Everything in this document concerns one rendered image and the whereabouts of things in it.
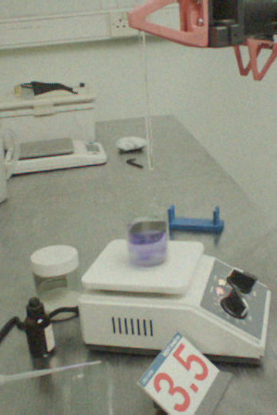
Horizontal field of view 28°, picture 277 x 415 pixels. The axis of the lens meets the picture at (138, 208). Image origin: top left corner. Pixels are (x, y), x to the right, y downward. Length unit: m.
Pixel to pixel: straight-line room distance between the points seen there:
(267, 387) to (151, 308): 0.14
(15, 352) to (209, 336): 0.23
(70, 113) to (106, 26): 0.42
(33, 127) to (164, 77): 0.58
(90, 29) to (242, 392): 1.56
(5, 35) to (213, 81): 0.74
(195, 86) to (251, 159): 0.36
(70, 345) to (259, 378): 0.22
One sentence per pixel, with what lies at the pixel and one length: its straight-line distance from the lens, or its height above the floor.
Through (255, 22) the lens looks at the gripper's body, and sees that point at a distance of 0.61.
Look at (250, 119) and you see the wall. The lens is 2.13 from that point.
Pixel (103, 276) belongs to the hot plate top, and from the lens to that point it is 0.61.
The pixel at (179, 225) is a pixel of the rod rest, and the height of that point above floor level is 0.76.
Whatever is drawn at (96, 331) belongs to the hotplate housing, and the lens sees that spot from 0.63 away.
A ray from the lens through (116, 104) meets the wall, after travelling 2.04.
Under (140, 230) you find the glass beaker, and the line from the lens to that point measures 0.60.
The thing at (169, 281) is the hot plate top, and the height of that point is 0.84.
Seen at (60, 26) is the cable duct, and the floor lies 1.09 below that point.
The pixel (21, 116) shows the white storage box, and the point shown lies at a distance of 1.67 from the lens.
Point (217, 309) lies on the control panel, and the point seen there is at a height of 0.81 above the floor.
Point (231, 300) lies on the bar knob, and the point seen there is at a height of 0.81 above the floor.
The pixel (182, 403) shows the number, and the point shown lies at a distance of 0.55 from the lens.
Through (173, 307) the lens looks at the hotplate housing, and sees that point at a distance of 0.59.
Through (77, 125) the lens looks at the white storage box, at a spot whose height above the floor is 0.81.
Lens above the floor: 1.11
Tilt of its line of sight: 19 degrees down
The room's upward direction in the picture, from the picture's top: 5 degrees counter-clockwise
